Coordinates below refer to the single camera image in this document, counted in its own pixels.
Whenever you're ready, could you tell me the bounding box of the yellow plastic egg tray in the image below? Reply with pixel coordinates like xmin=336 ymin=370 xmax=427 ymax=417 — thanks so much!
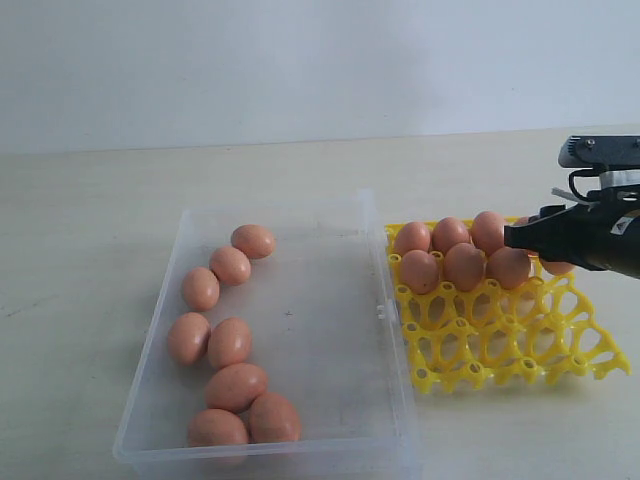
xmin=386 ymin=246 xmax=631 ymax=394

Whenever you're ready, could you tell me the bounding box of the clear plastic container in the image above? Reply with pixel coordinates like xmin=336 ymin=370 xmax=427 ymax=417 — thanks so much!
xmin=113 ymin=190 xmax=421 ymax=479

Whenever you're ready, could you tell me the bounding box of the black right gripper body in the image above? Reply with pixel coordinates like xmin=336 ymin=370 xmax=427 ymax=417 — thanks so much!
xmin=546 ymin=187 xmax=639 ymax=278

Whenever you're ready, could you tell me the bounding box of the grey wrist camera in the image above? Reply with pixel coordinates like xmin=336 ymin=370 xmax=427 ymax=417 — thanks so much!
xmin=558 ymin=135 xmax=639 ymax=189

